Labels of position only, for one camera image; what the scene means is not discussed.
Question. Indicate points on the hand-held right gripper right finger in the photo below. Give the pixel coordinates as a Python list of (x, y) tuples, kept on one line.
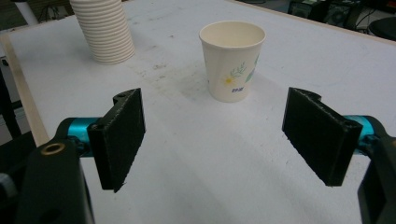
[(317, 137)]

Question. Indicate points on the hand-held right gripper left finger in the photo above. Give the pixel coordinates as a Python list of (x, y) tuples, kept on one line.
[(120, 140)]

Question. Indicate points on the stack of ribbed paper cups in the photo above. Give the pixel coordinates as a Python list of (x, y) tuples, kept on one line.
[(104, 31)]

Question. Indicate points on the floral white paper cup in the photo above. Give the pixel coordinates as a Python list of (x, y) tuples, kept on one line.
[(232, 62)]

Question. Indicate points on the white foam mat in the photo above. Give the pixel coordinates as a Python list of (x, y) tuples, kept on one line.
[(199, 161)]

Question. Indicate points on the wooden table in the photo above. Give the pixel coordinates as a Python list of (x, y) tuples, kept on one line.
[(23, 93)]

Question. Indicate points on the black computer tower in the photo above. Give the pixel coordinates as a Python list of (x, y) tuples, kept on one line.
[(337, 14)]

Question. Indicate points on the black round stool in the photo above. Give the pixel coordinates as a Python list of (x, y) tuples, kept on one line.
[(385, 28)]

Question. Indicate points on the black metal frame stand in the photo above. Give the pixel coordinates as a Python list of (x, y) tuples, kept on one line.
[(7, 105)]

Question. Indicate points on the white post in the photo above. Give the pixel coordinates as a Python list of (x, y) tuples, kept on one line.
[(26, 11)]

